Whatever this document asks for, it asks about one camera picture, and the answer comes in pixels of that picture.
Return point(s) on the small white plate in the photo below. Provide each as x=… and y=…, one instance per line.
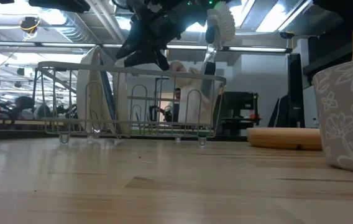
x=122, y=99

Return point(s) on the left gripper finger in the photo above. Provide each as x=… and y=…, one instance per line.
x=130, y=43
x=151, y=55

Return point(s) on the tall black column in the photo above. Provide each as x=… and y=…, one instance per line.
x=296, y=90

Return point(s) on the white dish cloth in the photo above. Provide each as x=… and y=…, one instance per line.
x=181, y=73

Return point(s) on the grey floral print cup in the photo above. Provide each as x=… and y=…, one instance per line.
x=350, y=124

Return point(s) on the black machine on stand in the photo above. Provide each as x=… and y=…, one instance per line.
x=238, y=102

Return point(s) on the white bristle dish brush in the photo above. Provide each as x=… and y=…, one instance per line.
x=223, y=21

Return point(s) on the person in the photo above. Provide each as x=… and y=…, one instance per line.
x=176, y=93
x=24, y=104

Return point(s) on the black ceiling-mounted device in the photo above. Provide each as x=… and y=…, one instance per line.
x=29, y=24

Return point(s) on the large white plate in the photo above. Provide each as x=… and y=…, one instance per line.
x=89, y=93

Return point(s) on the blue patterned plate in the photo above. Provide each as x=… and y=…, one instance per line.
x=108, y=95

